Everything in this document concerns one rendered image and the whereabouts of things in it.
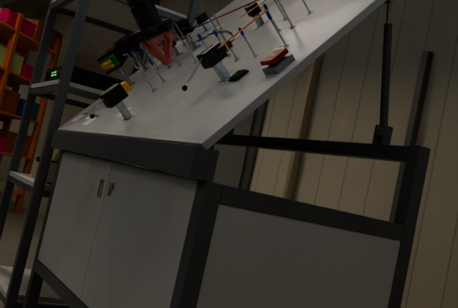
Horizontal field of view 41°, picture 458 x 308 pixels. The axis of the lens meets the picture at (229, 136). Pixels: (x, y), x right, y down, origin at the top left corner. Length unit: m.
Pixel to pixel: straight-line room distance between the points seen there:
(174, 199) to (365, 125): 2.55
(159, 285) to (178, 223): 0.14
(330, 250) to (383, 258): 0.16
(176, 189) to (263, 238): 0.22
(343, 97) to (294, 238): 2.66
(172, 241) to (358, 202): 2.48
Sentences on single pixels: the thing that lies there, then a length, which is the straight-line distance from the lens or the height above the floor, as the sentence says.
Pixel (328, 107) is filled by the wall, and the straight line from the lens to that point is 4.05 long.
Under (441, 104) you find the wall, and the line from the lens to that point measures 3.52.
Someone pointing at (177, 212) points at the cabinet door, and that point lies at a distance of 1.34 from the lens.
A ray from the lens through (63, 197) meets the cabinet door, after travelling 2.18.
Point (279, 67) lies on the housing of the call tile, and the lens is 1.37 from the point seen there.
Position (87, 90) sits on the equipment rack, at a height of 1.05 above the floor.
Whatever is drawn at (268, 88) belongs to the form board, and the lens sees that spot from 1.31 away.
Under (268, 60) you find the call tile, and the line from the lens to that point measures 1.37.
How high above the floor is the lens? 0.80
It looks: 5 degrees up
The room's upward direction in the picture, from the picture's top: 12 degrees clockwise
